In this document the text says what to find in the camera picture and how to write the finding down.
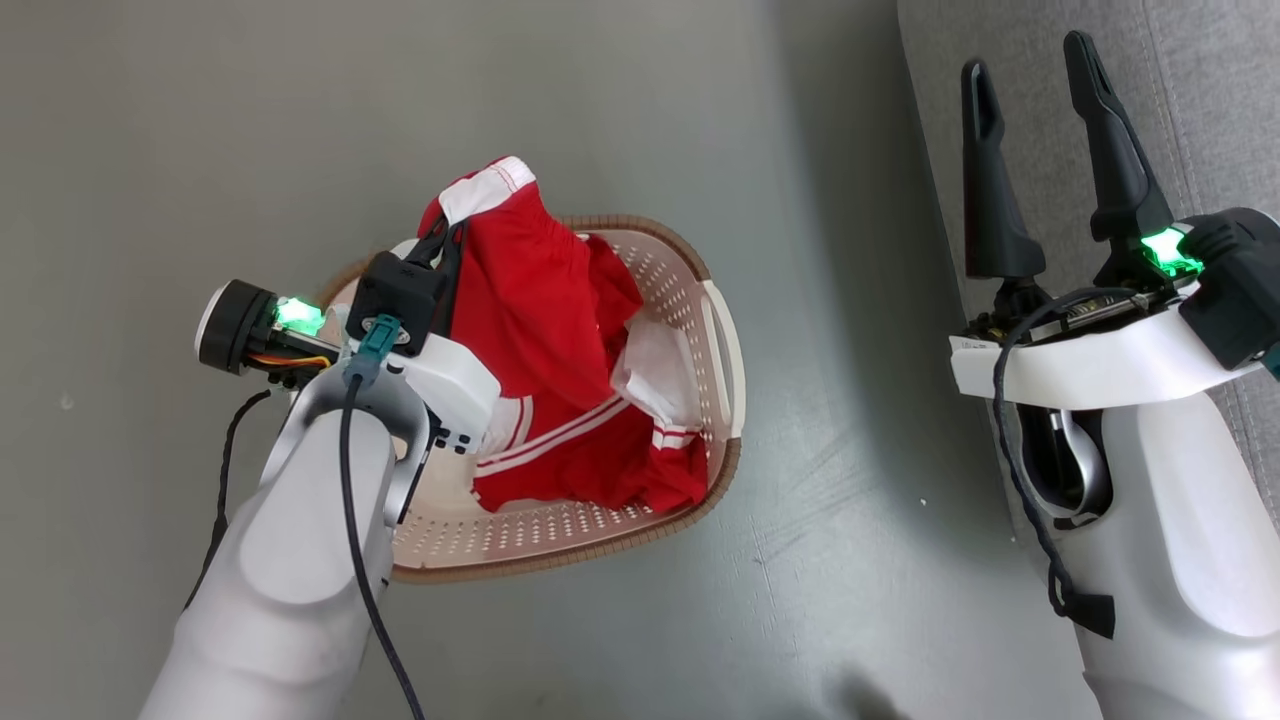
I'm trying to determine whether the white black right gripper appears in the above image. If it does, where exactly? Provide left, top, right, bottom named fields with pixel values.
left=950, top=30, right=1263, bottom=411

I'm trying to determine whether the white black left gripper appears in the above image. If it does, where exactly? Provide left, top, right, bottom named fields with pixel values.
left=195, top=218, right=501, bottom=456

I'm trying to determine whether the red basketball jersey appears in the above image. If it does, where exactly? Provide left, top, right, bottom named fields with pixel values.
left=418, top=155, right=646, bottom=401
left=470, top=232, right=713, bottom=514

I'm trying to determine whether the beige perforated plastic laundry basket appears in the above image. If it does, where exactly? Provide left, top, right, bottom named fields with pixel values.
left=318, top=213, right=746, bottom=586

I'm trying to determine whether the grey fabric sofa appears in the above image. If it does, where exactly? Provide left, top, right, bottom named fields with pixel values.
left=897, top=0, right=1280, bottom=561

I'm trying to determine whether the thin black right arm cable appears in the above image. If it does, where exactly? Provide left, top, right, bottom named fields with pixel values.
left=992, top=288, right=1116, bottom=641

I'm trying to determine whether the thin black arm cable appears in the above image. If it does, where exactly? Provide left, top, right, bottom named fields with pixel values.
left=185, top=390, right=273, bottom=611
left=992, top=288, right=1116, bottom=641

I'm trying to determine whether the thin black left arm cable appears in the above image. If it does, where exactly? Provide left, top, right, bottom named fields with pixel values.
left=185, top=390, right=273, bottom=611

